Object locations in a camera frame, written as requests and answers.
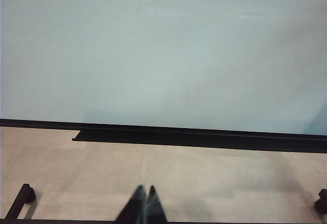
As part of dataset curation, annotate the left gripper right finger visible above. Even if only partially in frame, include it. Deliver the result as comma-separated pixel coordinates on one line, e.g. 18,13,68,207
146,185,169,224

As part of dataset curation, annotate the black horizontal base bar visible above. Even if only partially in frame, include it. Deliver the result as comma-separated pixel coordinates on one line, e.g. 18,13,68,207
0,218,327,224

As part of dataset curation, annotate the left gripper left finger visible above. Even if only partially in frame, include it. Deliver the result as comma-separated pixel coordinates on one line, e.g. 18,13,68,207
116,184,147,224

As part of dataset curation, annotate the white whiteboard with black frame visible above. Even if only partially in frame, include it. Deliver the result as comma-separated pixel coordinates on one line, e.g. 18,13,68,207
0,0,327,155

